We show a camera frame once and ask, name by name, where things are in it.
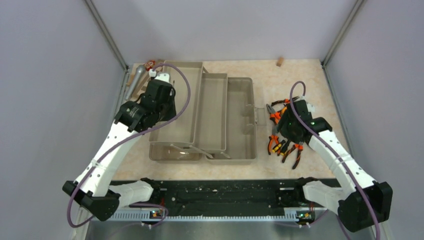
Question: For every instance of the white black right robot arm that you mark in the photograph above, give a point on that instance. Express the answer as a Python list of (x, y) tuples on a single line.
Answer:
[(362, 201)]

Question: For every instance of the orange long-nose pliers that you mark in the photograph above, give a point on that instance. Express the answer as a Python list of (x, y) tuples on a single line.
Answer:
[(283, 102)]

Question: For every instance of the red small snack packet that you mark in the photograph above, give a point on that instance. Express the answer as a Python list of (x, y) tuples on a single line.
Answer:
[(149, 64)]

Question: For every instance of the wooden chessboard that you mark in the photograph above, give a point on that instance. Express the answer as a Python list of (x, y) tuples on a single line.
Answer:
[(142, 84)]

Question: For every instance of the black yellow small screwdriver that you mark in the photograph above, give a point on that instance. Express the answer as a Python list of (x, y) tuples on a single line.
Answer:
[(281, 147)]

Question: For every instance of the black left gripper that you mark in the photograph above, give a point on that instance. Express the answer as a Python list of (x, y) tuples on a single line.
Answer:
[(172, 113)]

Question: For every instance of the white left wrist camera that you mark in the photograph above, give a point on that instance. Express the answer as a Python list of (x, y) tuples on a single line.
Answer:
[(160, 76)]

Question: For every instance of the small wooden block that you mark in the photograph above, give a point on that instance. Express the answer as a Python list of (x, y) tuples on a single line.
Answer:
[(280, 61)]

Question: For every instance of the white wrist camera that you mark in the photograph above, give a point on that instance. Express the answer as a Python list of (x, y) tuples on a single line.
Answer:
[(160, 76), (310, 107)]

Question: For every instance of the translucent beige tool box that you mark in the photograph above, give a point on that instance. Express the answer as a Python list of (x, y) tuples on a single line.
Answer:
[(219, 124)]

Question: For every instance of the large orange combination pliers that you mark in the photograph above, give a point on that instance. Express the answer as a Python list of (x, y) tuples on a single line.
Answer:
[(275, 116)]

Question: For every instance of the small orange needle-nose pliers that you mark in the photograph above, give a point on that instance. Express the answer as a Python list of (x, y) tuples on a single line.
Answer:
[(273, 140)]

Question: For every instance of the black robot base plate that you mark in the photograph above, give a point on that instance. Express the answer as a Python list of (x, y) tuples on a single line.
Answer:
[(228, 198)]

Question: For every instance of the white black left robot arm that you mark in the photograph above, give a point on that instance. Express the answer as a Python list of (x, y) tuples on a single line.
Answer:
[(92, 190)]

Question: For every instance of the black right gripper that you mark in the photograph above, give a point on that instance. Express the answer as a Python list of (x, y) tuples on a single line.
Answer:
[(282, 128)]

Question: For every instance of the aluminium frame rail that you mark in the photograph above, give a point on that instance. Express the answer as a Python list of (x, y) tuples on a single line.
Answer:
[(153, 215)]

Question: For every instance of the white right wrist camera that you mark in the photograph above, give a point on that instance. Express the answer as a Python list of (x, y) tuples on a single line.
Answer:
[(310, 107)]

